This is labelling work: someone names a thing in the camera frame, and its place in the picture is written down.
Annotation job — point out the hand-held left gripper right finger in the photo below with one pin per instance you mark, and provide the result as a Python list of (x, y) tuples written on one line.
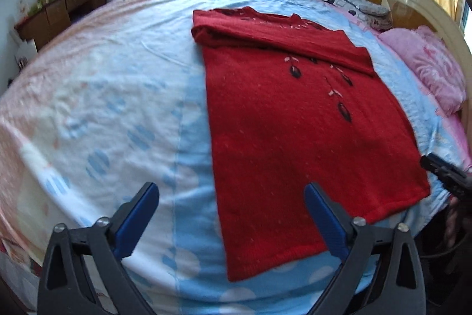
[(328, 224)]

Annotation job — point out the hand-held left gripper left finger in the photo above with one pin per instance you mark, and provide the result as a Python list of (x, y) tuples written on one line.
[(136, 222)]

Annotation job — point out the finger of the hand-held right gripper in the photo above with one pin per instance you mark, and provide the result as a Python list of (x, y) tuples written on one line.
[(444, 173)]

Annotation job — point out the red embroidered sweater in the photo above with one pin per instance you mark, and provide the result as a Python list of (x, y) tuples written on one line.
[(295, 134)]

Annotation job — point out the pile of green clothes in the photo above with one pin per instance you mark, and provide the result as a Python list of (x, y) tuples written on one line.
[(42, 3)]

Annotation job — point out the pink pillow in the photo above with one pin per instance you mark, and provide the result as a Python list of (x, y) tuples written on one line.
[(424, 67)]

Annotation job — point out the blue and pink bed sheet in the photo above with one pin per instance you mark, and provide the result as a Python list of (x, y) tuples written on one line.
[(110, 79)]

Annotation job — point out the dark framed side window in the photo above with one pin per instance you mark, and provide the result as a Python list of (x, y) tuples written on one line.
[(465, 18)]

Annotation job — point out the grey floral pillow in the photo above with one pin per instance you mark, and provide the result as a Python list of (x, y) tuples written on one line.
[(374, 8)]

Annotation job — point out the white printed pillow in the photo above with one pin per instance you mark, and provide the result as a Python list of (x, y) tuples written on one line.
[(346, 7)]

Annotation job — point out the white paper bag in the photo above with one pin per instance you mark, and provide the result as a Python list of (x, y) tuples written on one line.
[(25, 53)]

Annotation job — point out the brown wooden desk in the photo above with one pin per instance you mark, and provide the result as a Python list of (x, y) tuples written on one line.
[(55, 18)]

